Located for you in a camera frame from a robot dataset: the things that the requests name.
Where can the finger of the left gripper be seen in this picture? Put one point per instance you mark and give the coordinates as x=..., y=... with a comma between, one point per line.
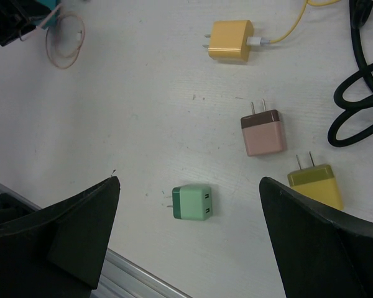
x=17, y=19

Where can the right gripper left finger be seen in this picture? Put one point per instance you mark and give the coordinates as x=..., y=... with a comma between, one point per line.
x=49, y=242

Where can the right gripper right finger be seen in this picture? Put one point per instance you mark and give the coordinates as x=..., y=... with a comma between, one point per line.
x=320, y=251

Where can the yellow olive charger plug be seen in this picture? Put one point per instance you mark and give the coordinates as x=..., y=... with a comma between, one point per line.
x=317, y=182

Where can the pink brown charger plug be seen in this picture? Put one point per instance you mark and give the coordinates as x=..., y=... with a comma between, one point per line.
x=263, y=132

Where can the green charger plug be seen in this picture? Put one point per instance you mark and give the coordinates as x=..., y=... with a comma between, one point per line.
x=192, y=202

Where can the orange charger plug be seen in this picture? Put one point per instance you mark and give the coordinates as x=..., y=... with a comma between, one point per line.
x=228, y=40

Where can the aluminium front rail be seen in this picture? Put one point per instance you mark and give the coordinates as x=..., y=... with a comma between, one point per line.
x=81, y=254

